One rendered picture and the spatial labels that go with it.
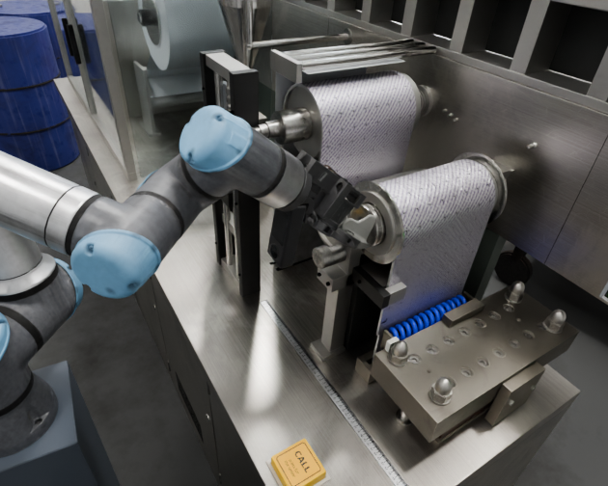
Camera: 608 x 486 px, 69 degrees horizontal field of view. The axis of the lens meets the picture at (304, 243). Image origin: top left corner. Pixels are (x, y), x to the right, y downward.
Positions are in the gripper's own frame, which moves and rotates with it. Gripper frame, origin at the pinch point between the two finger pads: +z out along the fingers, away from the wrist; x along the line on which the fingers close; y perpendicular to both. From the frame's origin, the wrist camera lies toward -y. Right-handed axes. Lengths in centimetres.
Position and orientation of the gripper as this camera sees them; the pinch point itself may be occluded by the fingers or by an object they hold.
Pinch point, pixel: (354, 239)
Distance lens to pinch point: 76.3
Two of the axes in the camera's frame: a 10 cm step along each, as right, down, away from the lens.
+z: 6.2, 3.0, 7.3
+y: 5.9, -7.9, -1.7
